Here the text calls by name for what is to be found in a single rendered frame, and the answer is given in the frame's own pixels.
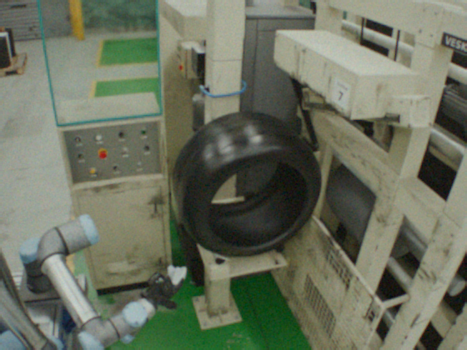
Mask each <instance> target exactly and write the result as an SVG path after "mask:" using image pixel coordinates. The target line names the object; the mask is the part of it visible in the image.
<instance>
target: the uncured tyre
mask: <svg viewBox="0 0 467 350"><path fill-rule="evenodd" d="M259 163H277V167H276V170H275V172H274V174H273V176H272V177H271V178H270V181H269V183H268V184H267V185H266V186H265V188H264V189H263V190H262V191H260V192H259V193H258V194H256V195H255V196H253V197H252V198H250V199H248V200H245V201H242V202H238V204H234V205H218V204H214V202H212V201H213V198H214V196H215V194H216V192H217V191H218V190H219V189H220V188H221V186H222V185H224V184H225V183H226V182H227V181H228V179H229V178H231V177H232V176H233V175H234V174H235V173H237V172H239V171H241V170H243V169H245V168H248V167H251V166H253V165H256V164H259ZM321 186H322V176H321V171H320V167H319V163H318V161H317V158H316V157H315V155H314V153H313V151H312V150H311V149H310V147H309V146H308V144H307V143H306V142H305V141H304V140H303V139H302V138H301V137H300V136H299V135H298V134H297V133H296V132H295V131H294V130H293V129H292V128H291V127H290V126H288V125H287V124H286V123H284V122H282V121H280V120H279V119H277V118H276V117H274V116H272V115H269V114H267V113H263V112H255V111H241V112H231V113H228V114H225V115H223V116H220V117H216V118H215V119H213V120H211V121H209V122H207V123H205V125H204V126H203V127H201V128H200V129H199V130H198V131H197V132H195V133H194V134H193V135H192V136H191V137H190V138H189V139H188V140H187V142H186V143H185V144H184V145H183V147H182V149H181V150H180V152H179V155H178V158H177V160H176V163H175V166H174V170H173V195H174V197H175V200H176V203H177V207H178V211H179V214H180V217H181V219H182V222H183V225H184V227H185V229H186V231H187V232H188V234H189V235H190V237H191V238H192V239H193V240H194V241H195V242H196V243H197V244H198V245H199V246H200V247H202V248H204V249H205V250H207V251H209V252H211V253H214V254H217V255H220V256H225V257H235V258H239V257H251V256H257V255H260V254H263V253H267V252H270V251H272V250H274V249H275V248H278V247H279V246H280V245H282V244H283V243H285V242H287V241H288V240H290V239H291V238H292V237H294V236H295V235H296V234H297V233H298V232H299V231H300V230H301V229H302V228H303V227H304V225H305V224H306V223H307V221H308V220H309V219H310V217H311V214H312V213H313V211H314V209H315V207H316V205H317V202H318V200H319V195H320V192H321Z"/></svg>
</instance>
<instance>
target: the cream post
mask: <svg viewBox="0 0 467 350"><path fill-rule="evenodd" d="M244 12H245V7H244V0H207V46H205V87H206V78H207V80H208V81H209V83H210V94H213V95H219V94H227V93H235V92H238V91H240V85H241V70H242V56H243V40H244ZM239 101H240V94H237V95H233V96H229V97H210V99H209V98H208V96H207V95H206V94H205V123H208V122H209V121H211V120H213V119H215V118H217V117H220V116H223V115H225V114H228V113H235V112H239ZM207 112H208V114H209V120H208V118H207ZM235 180H236V173H235V174H234V175H233V176H232V177H231V178H229V179H228V181H227V182H226V183H225V184H224V185H222V186H221V188H220V189H219V190H218V191H217V192H216V194H215V196H214V198H213V201H215V200H221V199H227V198H234V195H235ZM229 289H230V277H227V278H224V279H219V280H214V281H210V280H209V277H208V273H207V270H206V268H205V266H204V304H205V303H207V310H208V315H209V316H210V317H213V316H219V310H221V313H222V315H224V314H227V313H228V305H229Z"/></svg>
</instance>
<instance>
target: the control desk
mask: <svg viewBox="0 0 467 350"><path fill-rule="evenodd" d="M57 135H58V141H59V145H60V148H61V156H62V160H63V166H64V170H65V173H66V176H67V180H68V190H69V194H70V198H71V201H72V205H73V211H74V216H75V218H77V217H79V216H80V215H82V216H83V215H88V216H89V217H90V218H91V219H92V220H93V223H94V225H95V227H96V229H97V231H98V235H99V242H97V243H96V244H94V246H93V245H91V246H89V247H86V248H84V249H83V251H84V255H85V259H86V263H87V266H88V272H89V276H90V280H91V284H92V285H93V290H96V291H97V295H98V296H102V295H106V294H114V293H121V292H126V291H128V292H130V291H132V290H137V289H141V288H149V287H150V286H149V285H148V282H147V281H148V280H149V279H150V278H151V277H152V276H153V275H154V273H155V272H156V273H162V274H163V275H165V277H166V276H167V275H168V266H169V265H172V258H171V244H170V230H169V215H168V187H167V183H166V173H167V171H165V165H166V156H165V141H164V126H163V116H153V117H135V118H125V119H124V120H115V121H106V122H88V123H86V124H78V125H68V126H60V127H57Z"/></svg>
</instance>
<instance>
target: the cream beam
mask: <svg viewBox="0 0 467 350"><path fill-rule="evenodd" d="M274 65H276V66H277V67H278V68H281V69H283V70H284V71H285V72H286V73H288V74H289V75H290V76H292V77H293V78H295V79H296V80H298V81H299V82H300V83H302V84H303V85H304V86H305V87H307V88H308V89H310V90H311V91H313V92H314V93H316V94H317V95H318V96H320V97H321V98H322V99H323V100H325V101H326V102H328V103H329V104H330V105H331V106H332V107H333V108H335V109H337V110H338V111H339V112H341V113H342V114H343V115H345V116H346V117H347V118H349V119H350V120H352V119H360V118H381V117H383V116H384V115H385V112H387V106H388V102H389V97H390V95H405V94H413V95H415V93H416V89H417V87H418V82H419V76H420V74H419V73H417V72H415V71H414V70H412V69H410V68H408V67H405V66H403V65H401V64H398V63H396V62H394V61H392V60H389V59H388V58H387V57H385V56H382V55H380V54H378V53H376V52H373V51H371V50H368V49H367V48H364V47H361V46H360V45H357V44H355V43H354V42H351V41H349V40H347V39H344V38H342V37H340V36H338V35H335V34H333V33H331V32H327V31H318V30H315V31H296V30H283V31H277V32H276V38H275V48H274ZM335 76H336V77H337V78H340V79H341V80H343V81H345V82H346V83H347V84H348V85H350V86H351V89H350V93H349V100H348V104H347V106H348V108H347V111H346V110H345V109H343V108H342V107H340V105H338V104H337V103H335V102H334V101H332V97H333V93H334V80H335Z"/></svg>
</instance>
